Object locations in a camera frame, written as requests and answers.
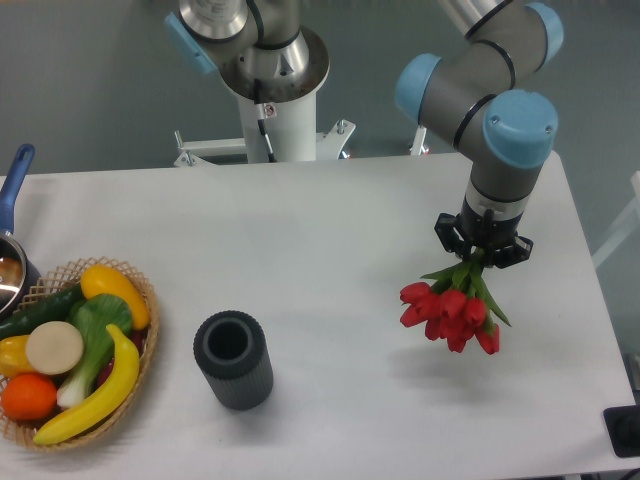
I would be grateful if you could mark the black device at edge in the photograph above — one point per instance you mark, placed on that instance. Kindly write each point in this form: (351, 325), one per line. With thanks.
(622, 425)

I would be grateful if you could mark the yellow bell pepper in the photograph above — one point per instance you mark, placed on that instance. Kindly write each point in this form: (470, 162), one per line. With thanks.
(13, 358)

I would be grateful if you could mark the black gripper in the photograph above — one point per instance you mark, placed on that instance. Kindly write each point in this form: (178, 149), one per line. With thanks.
(489, 225)

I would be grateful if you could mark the blue handled saucepan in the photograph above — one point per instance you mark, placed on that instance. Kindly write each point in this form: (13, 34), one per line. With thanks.
(18, 274)

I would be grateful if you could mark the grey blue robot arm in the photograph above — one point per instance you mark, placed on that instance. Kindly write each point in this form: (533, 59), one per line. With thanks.
(274, 66)

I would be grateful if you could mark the woven wicker basket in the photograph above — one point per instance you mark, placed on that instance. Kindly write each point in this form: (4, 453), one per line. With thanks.
(64, 277)

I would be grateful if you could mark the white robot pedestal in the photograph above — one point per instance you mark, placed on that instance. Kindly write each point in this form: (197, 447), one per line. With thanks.
(272, 132)

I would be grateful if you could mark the orange fruit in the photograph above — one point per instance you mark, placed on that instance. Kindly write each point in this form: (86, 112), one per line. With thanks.
(29, 397)

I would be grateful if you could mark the yellow banana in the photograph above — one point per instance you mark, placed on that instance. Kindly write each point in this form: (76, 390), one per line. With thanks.
(103, 401)

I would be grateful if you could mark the beige round lid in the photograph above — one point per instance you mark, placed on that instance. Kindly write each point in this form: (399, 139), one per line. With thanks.
(54, 348)

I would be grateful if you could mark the dark grey ribbed vase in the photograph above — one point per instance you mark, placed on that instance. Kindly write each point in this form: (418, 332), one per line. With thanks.
(231, 351)

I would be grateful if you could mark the red tulip bouquet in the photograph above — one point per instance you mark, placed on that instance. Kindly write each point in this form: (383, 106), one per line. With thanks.
(455, 305)

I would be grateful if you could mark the green cucumber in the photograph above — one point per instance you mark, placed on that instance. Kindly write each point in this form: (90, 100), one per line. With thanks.
(54, 307)

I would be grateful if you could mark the green bok choy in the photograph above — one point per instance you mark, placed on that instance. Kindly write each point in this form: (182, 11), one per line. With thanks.
(90, 318)

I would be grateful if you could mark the white frame at right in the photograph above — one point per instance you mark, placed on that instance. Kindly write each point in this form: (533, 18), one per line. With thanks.
(625, 223)

